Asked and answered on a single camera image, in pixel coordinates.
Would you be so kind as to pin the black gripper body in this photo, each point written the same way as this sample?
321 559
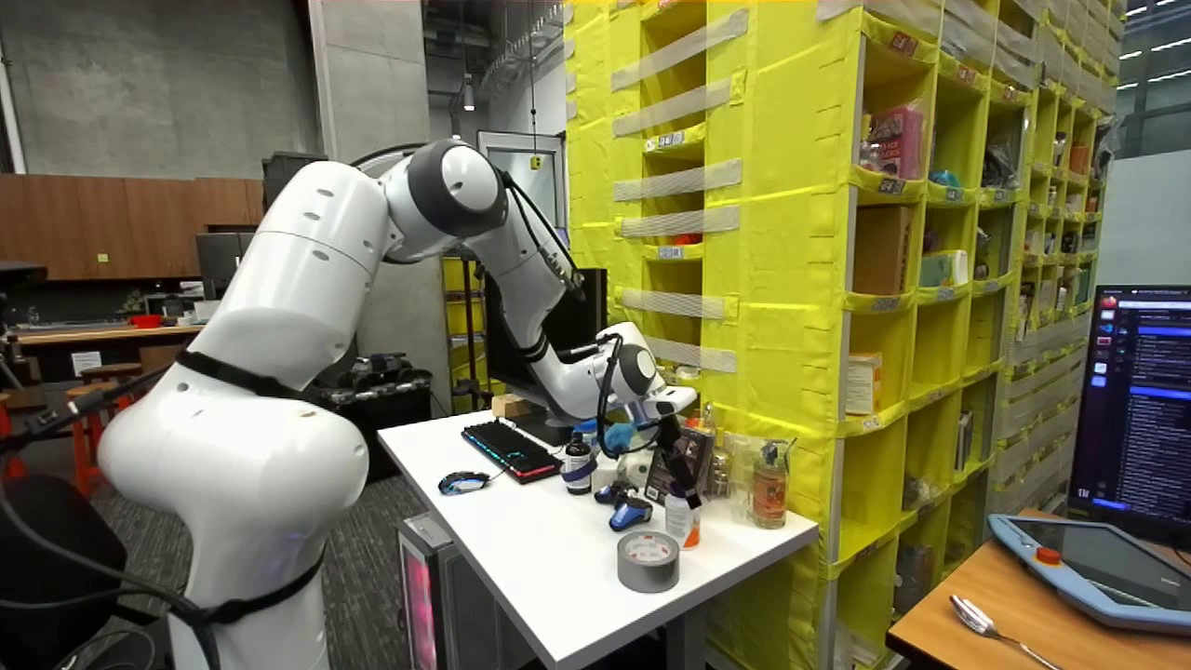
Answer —
670 435

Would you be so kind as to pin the white pill container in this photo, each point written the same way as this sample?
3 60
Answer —
678 522

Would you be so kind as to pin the black computer mouse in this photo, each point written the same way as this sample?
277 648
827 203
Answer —
465 483

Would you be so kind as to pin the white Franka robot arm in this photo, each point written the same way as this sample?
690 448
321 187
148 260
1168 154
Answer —
286 286

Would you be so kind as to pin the grey masking tape roll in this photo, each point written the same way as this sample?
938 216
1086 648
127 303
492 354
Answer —
651 559

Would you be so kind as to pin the blue black game controller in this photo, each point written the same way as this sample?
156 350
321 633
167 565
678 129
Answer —
631 513

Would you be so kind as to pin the white printed box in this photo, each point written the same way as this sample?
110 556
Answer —
612 469

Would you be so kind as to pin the glass jar orange contents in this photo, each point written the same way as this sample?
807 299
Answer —
768 489

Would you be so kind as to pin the dark bottle white label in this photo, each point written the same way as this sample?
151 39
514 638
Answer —
579 469

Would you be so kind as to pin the black computer monitor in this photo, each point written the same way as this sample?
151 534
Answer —
589 311

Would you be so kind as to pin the black RGB keyboard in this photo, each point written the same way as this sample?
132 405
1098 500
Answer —
513 453

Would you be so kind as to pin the yellow fabric shelving pod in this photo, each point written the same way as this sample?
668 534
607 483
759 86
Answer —
768 249

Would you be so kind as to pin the pink panel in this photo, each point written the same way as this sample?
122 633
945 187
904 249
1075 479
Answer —
424 610

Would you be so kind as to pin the black equipment cart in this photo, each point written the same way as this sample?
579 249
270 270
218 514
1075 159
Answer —
378 395

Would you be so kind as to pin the white door panel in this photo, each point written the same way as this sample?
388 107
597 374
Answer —
538 154

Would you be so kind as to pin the wooden desk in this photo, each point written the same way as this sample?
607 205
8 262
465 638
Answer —
969 641

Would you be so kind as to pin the teal product box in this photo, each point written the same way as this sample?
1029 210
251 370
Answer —
947 266

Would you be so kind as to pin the metal fork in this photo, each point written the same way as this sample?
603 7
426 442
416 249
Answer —
993 625

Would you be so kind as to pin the pink product box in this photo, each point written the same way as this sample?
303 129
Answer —
894 138

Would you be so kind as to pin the blue grey teach pendant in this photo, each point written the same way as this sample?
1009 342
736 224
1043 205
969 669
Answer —
1098 569

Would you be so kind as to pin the monitor showing code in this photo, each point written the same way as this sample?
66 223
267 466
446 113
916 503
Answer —
1139 410

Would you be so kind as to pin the dark picture frame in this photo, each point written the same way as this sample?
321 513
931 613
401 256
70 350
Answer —
700 453

